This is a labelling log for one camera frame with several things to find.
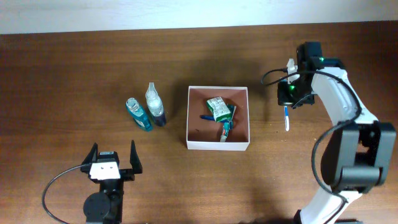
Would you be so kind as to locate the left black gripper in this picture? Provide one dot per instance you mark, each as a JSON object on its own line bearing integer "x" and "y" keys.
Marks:
{"x": 136, "y": 165}

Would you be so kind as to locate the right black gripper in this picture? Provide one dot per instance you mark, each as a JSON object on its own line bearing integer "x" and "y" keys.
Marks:
{"x": 284, "y": 98}

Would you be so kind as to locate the blue white toothbrush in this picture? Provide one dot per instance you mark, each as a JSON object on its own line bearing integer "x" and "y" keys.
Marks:
{"x": 286, "y": 117}

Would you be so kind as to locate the teal toothpaste tube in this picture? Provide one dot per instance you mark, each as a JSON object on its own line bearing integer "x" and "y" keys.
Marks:
{"x": 228, "y": 124}

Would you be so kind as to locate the green white soap packet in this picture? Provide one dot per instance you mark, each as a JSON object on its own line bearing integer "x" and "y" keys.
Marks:
{"x": 219, "y": 109}

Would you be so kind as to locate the blue disposable razor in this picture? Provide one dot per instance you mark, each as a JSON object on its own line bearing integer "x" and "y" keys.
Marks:
{"x": 207, "y": 117}

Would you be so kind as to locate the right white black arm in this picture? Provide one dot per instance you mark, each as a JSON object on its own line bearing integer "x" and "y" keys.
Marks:
{"x": 351, "y": 157}

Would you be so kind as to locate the teal mouthwash bottle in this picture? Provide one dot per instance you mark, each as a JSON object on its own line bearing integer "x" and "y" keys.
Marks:
{"x": 138, "y": 113}

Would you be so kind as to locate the clear foam soap bottle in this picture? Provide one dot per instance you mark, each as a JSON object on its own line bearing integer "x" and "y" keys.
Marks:
{"x": 155, "y": 105}

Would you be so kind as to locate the white cardboard box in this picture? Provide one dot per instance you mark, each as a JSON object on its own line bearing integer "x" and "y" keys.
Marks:
{"x": 203, "y": 134}

